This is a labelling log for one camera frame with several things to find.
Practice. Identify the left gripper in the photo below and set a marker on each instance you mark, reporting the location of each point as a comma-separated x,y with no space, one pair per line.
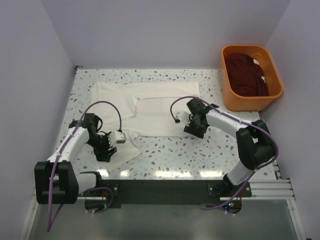
104,150

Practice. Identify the orange plastic basket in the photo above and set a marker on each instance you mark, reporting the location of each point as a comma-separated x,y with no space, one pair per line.
262,57

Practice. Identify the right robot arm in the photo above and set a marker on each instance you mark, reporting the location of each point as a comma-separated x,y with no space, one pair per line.
255,145

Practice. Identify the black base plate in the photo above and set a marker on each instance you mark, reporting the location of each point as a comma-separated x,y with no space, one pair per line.
116,193

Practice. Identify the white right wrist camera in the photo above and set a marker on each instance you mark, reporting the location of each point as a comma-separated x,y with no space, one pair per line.
182,117

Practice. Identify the aluminium frame rail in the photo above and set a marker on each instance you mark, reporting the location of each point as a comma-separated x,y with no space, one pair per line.
270,214

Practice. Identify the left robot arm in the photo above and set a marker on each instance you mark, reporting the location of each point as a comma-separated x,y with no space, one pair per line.
55,179

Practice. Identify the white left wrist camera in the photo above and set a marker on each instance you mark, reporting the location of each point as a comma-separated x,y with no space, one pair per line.
117,137

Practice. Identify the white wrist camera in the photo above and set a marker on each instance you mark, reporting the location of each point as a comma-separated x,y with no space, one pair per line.
182,117
117,137

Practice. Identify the white t shirt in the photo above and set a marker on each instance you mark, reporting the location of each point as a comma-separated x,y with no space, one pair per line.
140,110

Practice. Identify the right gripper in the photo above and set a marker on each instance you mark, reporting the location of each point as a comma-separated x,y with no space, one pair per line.
194,128

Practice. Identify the dark red t shirt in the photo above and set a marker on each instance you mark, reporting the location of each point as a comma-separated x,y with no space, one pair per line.
246,78

